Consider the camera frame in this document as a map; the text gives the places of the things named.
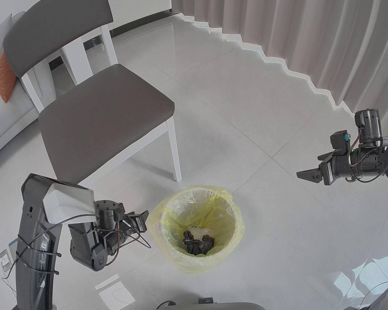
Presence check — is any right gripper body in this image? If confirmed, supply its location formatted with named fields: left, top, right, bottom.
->
left=322, top=149, right=359, bottom=186

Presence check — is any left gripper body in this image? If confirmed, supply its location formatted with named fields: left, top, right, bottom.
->
left=111, top=222, right=148, bottom=248

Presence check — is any black plastic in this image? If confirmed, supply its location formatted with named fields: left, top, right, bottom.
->
left=181, top=231, right=215, bottom=255

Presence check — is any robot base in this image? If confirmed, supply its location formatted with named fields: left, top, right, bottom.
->
left=178, top=297, right=262, bottom=310

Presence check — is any white trash bin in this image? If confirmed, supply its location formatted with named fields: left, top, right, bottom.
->
left=160, top=191, right=246, bottom=272

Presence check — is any grey seat white chair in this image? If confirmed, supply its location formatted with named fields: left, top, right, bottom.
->
left=3, top=0, right=181, bottom=183

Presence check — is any white curtain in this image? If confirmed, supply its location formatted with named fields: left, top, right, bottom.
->
left=170, top=0, right=388, bottom=141

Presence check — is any pale grey sofa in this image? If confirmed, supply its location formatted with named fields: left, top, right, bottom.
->
left=0, top=12, right=41, bottom=164

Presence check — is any orange cushion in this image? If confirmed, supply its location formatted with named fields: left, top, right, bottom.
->
left=0, top=51, right=17, bottom=103

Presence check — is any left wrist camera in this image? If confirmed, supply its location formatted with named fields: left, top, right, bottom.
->
left=129, top=210, right=149, bottom=225

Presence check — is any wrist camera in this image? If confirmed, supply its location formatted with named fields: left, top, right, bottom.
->
left=330, top=130, right=351, bottom=156
left=129, top=210, right=149, bottom=225

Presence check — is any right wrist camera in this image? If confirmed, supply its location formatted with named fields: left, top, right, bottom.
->
left=330, top=130, right=351, bottom=156

